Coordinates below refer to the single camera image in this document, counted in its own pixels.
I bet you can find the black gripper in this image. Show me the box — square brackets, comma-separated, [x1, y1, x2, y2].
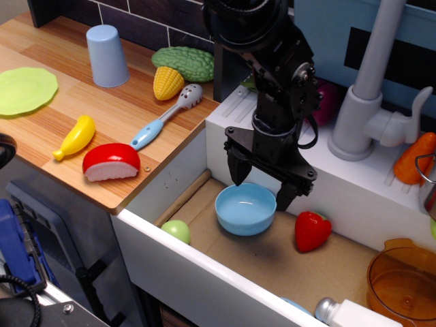
[224, 124, 317, 211]

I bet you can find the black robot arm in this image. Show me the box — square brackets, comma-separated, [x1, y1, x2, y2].
[202, 1, 323, 211]

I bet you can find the light blue plastic bowl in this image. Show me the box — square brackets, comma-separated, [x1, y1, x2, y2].
[215, 183, 277, 236]

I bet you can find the red toy strawberry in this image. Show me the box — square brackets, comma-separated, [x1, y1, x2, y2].
[294, 211, 332, 252]

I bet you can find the green toy ball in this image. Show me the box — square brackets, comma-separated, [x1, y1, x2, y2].
[161, 220, 191, 244]

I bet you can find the white toy sink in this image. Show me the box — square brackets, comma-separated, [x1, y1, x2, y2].
[112, 87, 435, 326]

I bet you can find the purple toy eggplant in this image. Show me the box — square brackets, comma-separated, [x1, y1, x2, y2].
[312, 79, 341, 127]

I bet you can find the grey blue pasta spoon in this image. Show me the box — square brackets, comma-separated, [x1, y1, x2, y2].
[129, 84, 203, 151]

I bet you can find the grey toy faucet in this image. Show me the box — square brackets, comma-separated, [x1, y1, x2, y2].
[328, 1, 433, 161]

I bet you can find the green toy bitter gourd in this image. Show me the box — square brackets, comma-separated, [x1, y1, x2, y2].
[151, 46, 215, 82]

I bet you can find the yellow toy corn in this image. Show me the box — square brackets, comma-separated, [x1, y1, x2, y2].
[153, 66, 185, 101]

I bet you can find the orange toy carrot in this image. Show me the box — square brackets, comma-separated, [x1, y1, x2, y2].
[393, 132, 435, 185]

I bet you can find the white bottle silver cap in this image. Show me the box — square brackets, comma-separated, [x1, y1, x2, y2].
[315, 298, 402, 327]

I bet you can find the red white toy sushi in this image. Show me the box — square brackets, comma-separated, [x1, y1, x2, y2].
[82, 143, 140, 182]

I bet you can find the silver metal pot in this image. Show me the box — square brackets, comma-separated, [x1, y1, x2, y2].
[415, 153, 435, 220]

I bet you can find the orange transparent plastic pot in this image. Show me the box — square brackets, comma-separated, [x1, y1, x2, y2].
[366, 238, 435, 326]

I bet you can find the light blue plastic cup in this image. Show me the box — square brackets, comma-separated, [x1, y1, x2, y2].
[86, 25, 130, 88]

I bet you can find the yellow toy banana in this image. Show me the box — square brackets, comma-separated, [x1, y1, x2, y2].
[52, 115, 96, 161]

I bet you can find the blue plastic case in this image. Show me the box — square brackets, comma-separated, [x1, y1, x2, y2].
[1, 199, 47, 292]

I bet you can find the light green plastic plate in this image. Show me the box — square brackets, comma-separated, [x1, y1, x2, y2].
[1, 67, 59, 116]

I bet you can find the black cable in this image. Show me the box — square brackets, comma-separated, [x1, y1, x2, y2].
[0, 274, 42, 327]

